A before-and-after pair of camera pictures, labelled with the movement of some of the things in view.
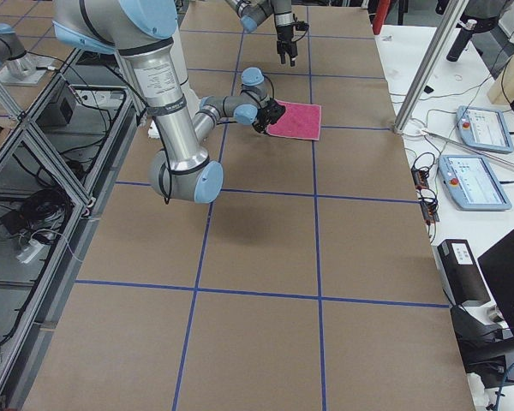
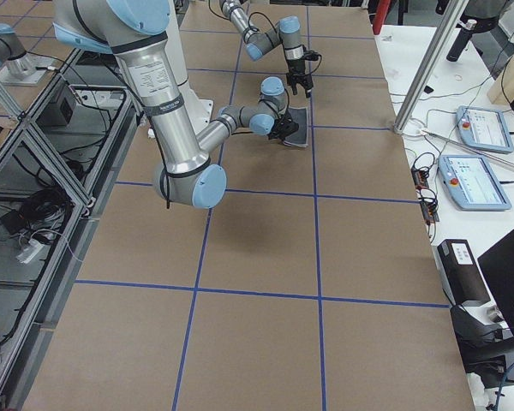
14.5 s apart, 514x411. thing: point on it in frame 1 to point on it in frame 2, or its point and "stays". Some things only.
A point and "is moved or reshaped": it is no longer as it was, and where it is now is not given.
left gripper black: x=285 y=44 to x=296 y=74
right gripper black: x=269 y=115 to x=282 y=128
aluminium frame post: x=443 y=33 stays
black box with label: x=463 y=273 stays
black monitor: x=494 y=354 stays
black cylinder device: x=477 y=15 stays
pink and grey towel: x=299 y=121 is moved or reshaped
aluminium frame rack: x=48 y=173 stays
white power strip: x=29 y=253 stays
